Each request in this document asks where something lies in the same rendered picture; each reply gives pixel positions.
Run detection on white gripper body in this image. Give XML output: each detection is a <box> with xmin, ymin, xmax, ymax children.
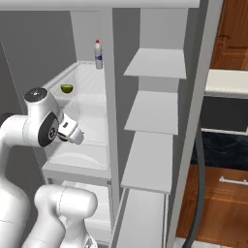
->
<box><xmin>63</xmin><ymin>122</ymin><xmax>86</xmax><ymax>146</ymax></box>

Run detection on clear fridge shelf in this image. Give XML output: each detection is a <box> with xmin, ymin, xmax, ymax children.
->
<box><xmin>42</xmin><ymin>60</ymin><xmax>110</xmax><ymax>171</ymax></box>

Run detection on white freezer drawer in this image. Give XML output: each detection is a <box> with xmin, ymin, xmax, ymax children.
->
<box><xmin>42</xmin><ymin>161</ymin><xmax>113</xmax><ymax>245</ymax></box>

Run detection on white door shelf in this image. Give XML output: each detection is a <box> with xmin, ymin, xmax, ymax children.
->
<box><xmin>120</xmin><ymin>131</ymin><xmax>174</xmax><ymax>195</ymax></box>
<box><xmin>123</xmin><ymin>47</ymin><xmax>188</xmax><ymax>80</ymax></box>
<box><xmin>123</xmin><ymin>90</ymin><xmax>179</xmax><ymax>136</ymax></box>

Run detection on white fridge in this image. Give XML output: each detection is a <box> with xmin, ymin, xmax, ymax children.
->
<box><xmin>0</xmin><ymin>0</ymin><xmax>202</xmax><ymax>248</ymax></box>

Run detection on white fridge door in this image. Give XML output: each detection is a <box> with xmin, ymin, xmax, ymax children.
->
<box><xmin>109</xmin><ymin>0</ymin><xmax>225</xmax><ymax>248</ymax></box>

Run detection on brown wooden drawer front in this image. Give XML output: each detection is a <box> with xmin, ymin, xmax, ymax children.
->
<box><xmin>175</xmin><ymin>164</ymin><xmax>248</xmax><ymax>248</ymax></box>

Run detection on green round fruit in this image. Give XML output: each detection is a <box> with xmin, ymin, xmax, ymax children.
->
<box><xmin>60</xmin><ymin>83</ymin><xmax>75</xmax><ymax>95</ymax></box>

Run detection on white bottle with red cap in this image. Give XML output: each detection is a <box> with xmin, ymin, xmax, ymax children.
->
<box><xmin>94</xmin><ymin>39</ymin><xmax>104</xmax><ymax>71</ymax></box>

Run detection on black built-in oven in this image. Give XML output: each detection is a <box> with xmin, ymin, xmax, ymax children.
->
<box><xmin>190</xmin><ymin>69</ymin><xmax>248</xmax><ymax>171</ymax></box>

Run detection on brown wooden cupboard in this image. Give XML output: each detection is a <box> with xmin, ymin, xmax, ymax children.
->
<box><xmin>209</xmin><ymin>0</ymin><xmax>248</xmax><ymax>72</ymax></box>

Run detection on dark grey fridge door handle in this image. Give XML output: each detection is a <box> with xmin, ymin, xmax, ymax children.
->
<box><xmin>182</xmin><ymin>119</ymin><xmax>207</xmax><ymax>248</ymax></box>

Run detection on silver drawer handle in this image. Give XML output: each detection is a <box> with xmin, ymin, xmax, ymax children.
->
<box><xmin>219</xmin><ymin>175</ymin><xmax>248</xmax><ymax>187</ymax></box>

